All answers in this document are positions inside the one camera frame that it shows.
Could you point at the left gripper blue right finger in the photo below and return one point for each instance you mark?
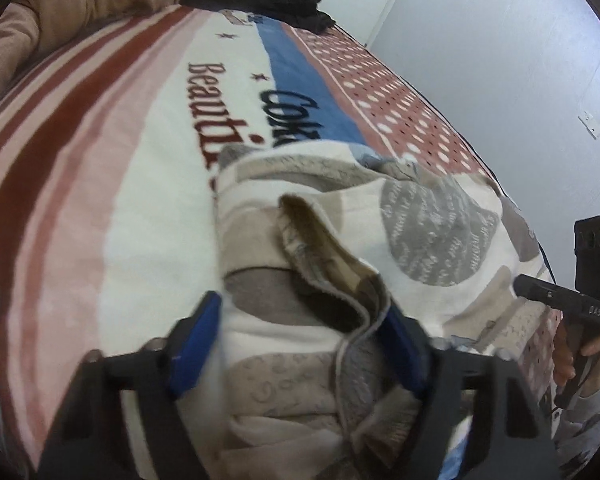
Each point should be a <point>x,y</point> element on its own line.
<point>507,438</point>

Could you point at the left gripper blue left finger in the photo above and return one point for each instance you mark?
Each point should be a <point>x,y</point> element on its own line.
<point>87,439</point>

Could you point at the beige bear print pants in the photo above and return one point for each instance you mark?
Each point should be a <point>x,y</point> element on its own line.
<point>319,240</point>

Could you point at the grey patterned sleeve forearm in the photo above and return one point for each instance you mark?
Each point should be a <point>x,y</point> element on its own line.
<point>577,437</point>

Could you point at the person right hand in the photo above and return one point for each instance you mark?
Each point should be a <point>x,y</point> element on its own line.
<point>563,359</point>

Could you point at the striped fleece bed blanket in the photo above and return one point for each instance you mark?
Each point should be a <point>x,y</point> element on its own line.
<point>109,151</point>

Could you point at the pink striped quilt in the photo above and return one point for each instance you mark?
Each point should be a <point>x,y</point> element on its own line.
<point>65,5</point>

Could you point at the black camera box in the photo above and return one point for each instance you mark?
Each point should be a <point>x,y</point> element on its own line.
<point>587,251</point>

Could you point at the white wall switch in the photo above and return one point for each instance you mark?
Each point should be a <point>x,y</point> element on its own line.
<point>590,123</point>

